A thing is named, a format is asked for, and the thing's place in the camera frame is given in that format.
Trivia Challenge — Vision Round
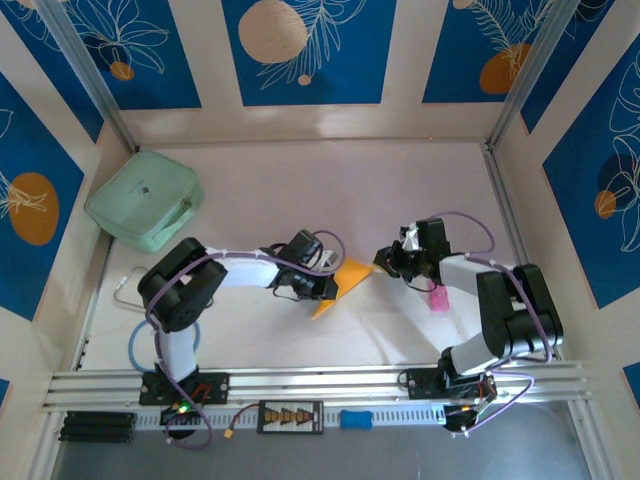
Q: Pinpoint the yellow cloth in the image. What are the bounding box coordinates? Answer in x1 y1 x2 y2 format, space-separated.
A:
310 255 377 320

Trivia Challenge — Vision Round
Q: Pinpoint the pink plastic box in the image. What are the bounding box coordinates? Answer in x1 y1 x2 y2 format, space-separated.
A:
428 282 450 314

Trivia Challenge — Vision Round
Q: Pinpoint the blue sponge block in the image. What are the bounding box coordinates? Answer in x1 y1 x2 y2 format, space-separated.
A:
339 409 374 430

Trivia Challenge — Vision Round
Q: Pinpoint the black power distribution board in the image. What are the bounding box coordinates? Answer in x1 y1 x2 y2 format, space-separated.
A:
257 400 325 435

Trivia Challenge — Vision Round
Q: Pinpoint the mint green zip case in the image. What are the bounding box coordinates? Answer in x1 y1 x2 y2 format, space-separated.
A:
83 150 206 254

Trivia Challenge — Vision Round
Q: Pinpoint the black ribbed box stack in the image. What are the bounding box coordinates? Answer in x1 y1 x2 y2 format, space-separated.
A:
58 410 137 444

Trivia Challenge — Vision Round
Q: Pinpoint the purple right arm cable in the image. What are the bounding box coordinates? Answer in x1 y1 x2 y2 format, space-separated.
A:
429 211 555 437

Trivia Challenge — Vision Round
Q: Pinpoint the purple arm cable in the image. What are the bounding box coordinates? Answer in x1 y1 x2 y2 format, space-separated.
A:
429 211 555 437
145 229 347 450

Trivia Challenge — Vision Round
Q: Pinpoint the aluminium mounting rail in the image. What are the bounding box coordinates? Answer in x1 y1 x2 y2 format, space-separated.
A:
42 359 594 409

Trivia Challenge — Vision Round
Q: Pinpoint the aluminium side rail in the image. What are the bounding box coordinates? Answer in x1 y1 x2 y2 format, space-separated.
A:
480 144 561 361
73 234 115 372

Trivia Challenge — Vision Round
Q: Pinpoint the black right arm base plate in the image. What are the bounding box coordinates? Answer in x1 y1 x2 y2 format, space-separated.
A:
405 368 496 401

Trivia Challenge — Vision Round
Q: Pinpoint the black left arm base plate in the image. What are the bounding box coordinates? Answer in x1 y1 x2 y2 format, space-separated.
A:
138 372 231 406

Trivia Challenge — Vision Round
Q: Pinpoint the grey slotted cable duct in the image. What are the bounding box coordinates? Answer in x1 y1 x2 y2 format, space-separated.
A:
134 403 446 432

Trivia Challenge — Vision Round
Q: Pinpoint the black adapter board with wires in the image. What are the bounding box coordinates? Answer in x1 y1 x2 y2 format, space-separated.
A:
159 404 202 444
442 399 496 440

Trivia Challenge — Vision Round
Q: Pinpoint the wire with yellow connector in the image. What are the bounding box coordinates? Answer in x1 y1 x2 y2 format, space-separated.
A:
223 403 261 442

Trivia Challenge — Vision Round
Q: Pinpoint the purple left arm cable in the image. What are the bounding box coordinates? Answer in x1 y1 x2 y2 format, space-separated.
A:
145 229 347 450

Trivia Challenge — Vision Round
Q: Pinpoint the aluminium frame post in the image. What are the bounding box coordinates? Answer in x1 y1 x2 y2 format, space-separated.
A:
485 0 586 154
37 0 140 154

